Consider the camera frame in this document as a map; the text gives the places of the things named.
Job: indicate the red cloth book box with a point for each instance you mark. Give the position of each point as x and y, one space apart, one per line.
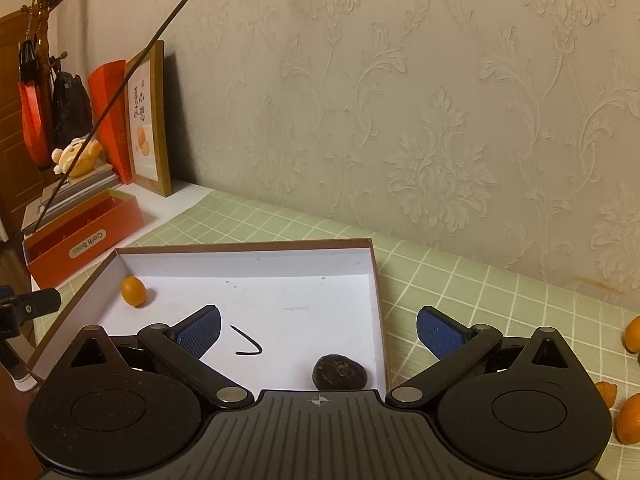
62 247

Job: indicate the wooden framed calligraphy picture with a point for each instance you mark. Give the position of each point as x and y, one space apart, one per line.
144 107

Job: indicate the white shallow box brown rim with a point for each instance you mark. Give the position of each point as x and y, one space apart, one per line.
283 306

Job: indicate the round orange tangerine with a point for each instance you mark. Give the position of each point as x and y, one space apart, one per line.
631 336

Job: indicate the wooden coat rack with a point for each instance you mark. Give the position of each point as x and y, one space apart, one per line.
35 64

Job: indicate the green checked tablecloth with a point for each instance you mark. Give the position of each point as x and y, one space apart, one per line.
412 276

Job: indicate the red paper envelope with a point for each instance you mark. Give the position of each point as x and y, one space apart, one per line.
112 133

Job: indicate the brown wooden door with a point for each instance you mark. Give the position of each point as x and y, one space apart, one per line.
21 181

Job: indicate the black hanging bag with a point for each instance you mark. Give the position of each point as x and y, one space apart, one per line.
72 117

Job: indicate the orange carrot piece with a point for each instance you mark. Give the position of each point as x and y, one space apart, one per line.
608 393

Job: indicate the large orange tangerine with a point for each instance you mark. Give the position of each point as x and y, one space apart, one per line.
627 422

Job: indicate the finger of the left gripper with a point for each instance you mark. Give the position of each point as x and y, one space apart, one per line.
31 304

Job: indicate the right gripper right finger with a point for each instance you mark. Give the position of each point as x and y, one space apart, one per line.
458 350

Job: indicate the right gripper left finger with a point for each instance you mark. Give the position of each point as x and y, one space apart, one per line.
177 351

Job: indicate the yellow plush bear toy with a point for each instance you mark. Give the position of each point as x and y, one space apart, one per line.
75 162

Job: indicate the red hanging bag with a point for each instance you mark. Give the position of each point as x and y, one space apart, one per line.
36 134

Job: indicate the orange kumquat in box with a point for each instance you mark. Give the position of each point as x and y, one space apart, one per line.
133 291

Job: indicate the dark round mangosteen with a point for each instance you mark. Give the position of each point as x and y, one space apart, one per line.
335 372

